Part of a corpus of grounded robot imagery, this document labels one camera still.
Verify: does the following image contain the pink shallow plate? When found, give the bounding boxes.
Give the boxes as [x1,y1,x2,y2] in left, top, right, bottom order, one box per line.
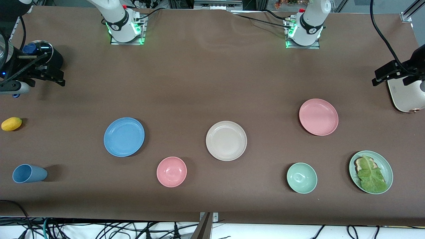
[299,98,339,136]

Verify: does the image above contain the blue shallow plate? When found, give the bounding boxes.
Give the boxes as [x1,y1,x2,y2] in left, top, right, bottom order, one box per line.
[104,117,145,157]

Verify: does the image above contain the glass lid with blue knob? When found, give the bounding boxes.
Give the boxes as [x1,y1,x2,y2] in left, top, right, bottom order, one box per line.
[21,40,54,67]

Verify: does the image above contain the yellow lemon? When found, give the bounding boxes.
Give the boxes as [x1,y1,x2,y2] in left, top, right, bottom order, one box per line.
[1,117,23,131]

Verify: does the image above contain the mint green plate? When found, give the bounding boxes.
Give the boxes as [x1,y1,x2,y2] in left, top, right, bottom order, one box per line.
[349,150,394,195]

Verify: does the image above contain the toast slice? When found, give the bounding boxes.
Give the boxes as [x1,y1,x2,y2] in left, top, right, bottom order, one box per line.
[354,157,378,174]

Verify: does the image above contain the green lettuce leaf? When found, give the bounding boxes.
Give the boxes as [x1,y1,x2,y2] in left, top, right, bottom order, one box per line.
[357,155,388,194]

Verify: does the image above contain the blue plastic cup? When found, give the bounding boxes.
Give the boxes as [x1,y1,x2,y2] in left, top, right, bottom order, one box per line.
[12,164,48,184]

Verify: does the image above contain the white power strip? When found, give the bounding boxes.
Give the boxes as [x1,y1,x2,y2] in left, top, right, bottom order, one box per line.
[133,0,161,10]

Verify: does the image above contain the orange red decorative items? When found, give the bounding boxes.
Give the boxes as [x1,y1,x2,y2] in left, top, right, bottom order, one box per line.
[274,0,311,9]

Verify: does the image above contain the mint green bowl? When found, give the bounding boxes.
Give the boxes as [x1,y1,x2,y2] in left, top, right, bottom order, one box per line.
[287,162,318,194]

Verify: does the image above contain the brown table cover sheet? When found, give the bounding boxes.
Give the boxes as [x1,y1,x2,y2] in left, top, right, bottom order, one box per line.
[0,6,425,226]

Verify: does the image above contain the small pink bowl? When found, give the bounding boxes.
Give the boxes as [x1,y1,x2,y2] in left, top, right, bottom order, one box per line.
[156,156,187,188]

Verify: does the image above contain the beige shallow plate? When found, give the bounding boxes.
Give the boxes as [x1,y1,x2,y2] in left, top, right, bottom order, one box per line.
[206,120,248,162]

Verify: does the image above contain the grey metal box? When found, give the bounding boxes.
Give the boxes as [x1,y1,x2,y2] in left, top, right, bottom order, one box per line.
[194,0,243,10]

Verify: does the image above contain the black pot with blue handle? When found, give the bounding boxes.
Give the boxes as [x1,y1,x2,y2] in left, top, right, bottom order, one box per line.
[13,46,64,99]

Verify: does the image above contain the aluminium frame extrusion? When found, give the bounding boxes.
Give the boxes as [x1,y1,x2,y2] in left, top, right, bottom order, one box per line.
[7,4,34,40]
[400,0,425,23]

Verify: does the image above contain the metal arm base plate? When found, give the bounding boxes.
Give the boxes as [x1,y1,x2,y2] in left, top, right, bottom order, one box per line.
[110,15,146,45]
[286,18,321,49]

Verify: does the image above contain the black base cable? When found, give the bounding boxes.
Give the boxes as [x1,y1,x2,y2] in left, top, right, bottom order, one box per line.
[232,13,293,29]
[264,9,288,21]
[134,7,166,25]

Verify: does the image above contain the tangled black floor cables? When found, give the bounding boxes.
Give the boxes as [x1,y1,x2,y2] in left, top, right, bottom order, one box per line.
[50,219,200,239]

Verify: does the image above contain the grey camera stand pole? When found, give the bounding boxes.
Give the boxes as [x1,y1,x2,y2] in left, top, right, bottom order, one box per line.
[191,212,219,239]

